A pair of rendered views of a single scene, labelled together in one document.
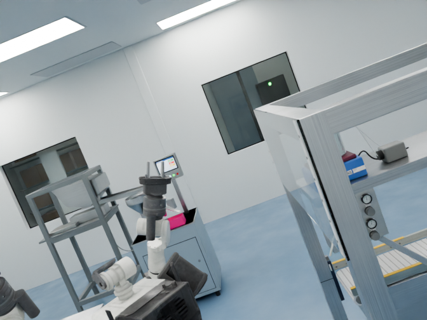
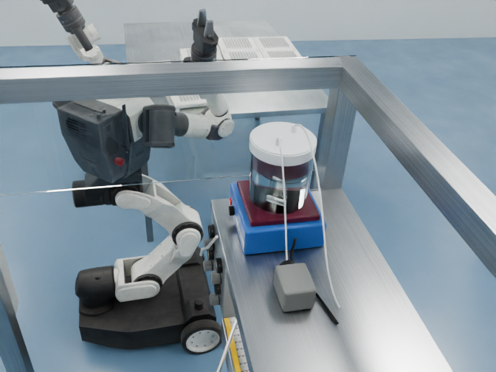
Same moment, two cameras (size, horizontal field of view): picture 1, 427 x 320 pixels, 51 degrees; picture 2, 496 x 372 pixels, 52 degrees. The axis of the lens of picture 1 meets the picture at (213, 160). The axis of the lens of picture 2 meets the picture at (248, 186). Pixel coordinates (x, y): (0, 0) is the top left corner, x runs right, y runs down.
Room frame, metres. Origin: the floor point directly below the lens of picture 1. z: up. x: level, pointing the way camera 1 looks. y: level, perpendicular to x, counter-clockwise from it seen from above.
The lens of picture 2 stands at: (1.40, -1.36, 2.09)
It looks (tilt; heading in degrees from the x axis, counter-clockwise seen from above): 36 degrees down; 73
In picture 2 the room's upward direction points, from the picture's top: 3 degrees clockwise
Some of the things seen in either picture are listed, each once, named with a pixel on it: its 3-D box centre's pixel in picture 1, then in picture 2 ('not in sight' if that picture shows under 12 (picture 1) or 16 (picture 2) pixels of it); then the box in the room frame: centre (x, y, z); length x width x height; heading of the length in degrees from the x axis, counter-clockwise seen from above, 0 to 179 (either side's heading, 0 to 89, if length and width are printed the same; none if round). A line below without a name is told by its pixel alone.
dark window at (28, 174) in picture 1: (53, 183); not in sight; (6.96, 2.45, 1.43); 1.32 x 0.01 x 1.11; 86
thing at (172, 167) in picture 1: (175, 185); not in sight; (4.41, 0.45, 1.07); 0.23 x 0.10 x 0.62; 86
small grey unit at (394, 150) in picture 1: (390, 152); (292, 283); (1.72, -0.66, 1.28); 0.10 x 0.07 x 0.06; 87
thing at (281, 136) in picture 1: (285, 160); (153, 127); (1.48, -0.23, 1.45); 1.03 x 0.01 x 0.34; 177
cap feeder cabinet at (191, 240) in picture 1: (180, 260); not in sight; (4.28, 0.67, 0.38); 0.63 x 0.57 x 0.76; 86
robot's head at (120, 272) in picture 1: (119, 276); not in sight; (1.41, 0.42, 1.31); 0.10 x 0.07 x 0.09; 135
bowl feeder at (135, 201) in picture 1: (155, 207); not in sight; (4.34, 0.71, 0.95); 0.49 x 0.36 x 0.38; 86
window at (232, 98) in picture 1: (256, 103); not in sight; (6.74, -0.91, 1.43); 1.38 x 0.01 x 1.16; 86
